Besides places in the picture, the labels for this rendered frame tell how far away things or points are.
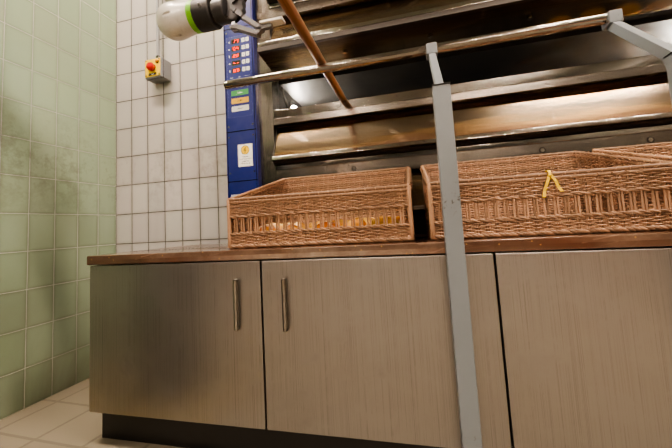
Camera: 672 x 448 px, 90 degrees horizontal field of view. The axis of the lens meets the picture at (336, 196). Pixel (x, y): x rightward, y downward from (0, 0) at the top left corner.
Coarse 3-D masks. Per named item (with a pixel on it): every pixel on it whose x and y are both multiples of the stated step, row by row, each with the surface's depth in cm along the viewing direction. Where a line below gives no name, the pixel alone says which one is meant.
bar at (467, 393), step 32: (512, 32) 97; (544, 32) 96; (640, 32) 82; (320, 64) 112; (352, 64) 109; (448, 96) 78; (448, 128) 78; (448, 160) 77; (448, 192) 77; (448, 224) 76; (448, 256) 76
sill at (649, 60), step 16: (592, 64) 125; (608, 64) 124; (624, 64) 122; (640, 64) 121; (656, 64) 120; (480, 80) 134; (496, 80) 133; (512, 80) 131; (528, 80) 130; (544, 80) 129; (384, 96) 143; (400, 96) 142; (416, 96) 140; (288, 112) 154; (304, 112) 152
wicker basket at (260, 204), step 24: (408, 168) 128; (264, 192) 127; (288, 192) 146; (312, 192) 96; (336, 192) 94; (360, 192) 93; (384, 192) 91; (408, 192) 90; (240, 216) 101; (264, 216) 99; (288, 216) 141; (312, 216) 96; (336, 216) 94; (360, 216) 134; (384, 216) 91; (408, 216) 90; (240, 240) 100; (264, 240) 99; (288, 240) 113; (312, 240) 95; (336, 240) 93; (360, 240) 92; (384, 240) 90; (408, 240) 89
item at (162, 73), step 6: (150, 60) 166; (162, 60) 166; (156, 66) 165; (162, 66) 166; (168, 66) 170; (150, 72) 166; (156, 72) 165; (162, 72) 165; (168, 72) 169; (150, 78) 167; (156, 78) 167; (162, 78) 167; (168, 78) 169
